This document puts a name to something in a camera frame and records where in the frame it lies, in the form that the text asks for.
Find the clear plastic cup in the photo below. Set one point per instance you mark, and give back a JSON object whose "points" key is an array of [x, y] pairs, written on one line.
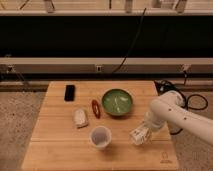
{"points": [[100, 137]]}

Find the green ceramic bowl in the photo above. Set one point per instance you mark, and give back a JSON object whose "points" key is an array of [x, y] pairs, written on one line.
{"points": [[117, 102]]}

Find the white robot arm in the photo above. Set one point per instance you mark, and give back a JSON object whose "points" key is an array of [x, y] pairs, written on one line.
{"points": [[167, 107]]}

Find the white plastic bottle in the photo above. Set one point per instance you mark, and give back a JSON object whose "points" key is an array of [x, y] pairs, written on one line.
{"points": [[140, 134]]}

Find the white wall outlet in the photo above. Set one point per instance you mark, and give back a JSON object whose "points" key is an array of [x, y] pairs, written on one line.
{"points": [[99, 68]]}

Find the black smartphone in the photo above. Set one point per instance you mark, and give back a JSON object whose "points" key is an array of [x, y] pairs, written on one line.
{"points": [[69, 93]]}

